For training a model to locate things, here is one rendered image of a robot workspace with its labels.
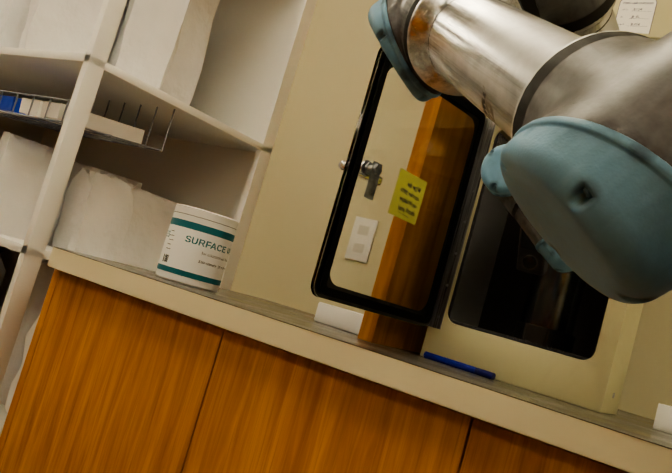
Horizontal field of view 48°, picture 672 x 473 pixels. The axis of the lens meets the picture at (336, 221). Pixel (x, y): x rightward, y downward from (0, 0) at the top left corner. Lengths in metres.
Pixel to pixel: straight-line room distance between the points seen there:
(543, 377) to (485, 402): 0.30
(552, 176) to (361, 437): 0.77
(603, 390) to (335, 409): 0.42
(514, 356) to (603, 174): 0.94
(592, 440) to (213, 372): 0.61
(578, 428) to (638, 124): 0.62
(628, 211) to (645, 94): 0.06
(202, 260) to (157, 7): 0.81
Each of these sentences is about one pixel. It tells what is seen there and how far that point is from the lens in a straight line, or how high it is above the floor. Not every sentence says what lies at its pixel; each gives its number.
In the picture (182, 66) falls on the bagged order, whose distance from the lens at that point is 2.26.
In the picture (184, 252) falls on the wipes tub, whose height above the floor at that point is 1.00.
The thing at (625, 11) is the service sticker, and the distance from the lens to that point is 1.43.
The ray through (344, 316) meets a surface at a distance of 1.51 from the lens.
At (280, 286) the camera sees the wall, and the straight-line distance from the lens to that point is 2.10.
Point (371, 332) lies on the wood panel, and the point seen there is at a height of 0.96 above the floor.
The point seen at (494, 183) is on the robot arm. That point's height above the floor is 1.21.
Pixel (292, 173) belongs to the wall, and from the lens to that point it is 2.16.
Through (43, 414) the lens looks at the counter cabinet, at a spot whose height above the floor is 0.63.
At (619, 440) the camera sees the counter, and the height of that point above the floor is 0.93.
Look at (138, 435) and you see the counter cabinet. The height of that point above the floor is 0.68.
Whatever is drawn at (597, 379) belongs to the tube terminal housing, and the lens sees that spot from 1.27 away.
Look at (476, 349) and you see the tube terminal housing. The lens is 1.33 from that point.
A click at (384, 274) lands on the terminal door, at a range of 1.23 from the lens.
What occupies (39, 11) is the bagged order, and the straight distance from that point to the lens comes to 2.06.
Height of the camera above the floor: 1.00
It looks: 6 degrees up
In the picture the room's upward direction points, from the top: 16 degrees clockwise
